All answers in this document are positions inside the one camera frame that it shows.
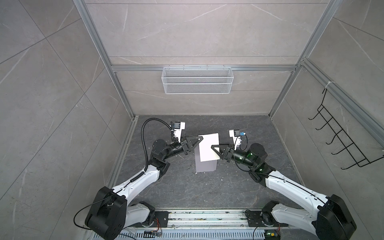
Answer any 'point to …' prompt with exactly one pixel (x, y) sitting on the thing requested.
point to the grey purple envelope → (206, 166)
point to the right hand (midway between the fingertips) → (212, 146)
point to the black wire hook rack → (356, 154)
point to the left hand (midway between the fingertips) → (202, 137)
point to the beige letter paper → (207, 153)
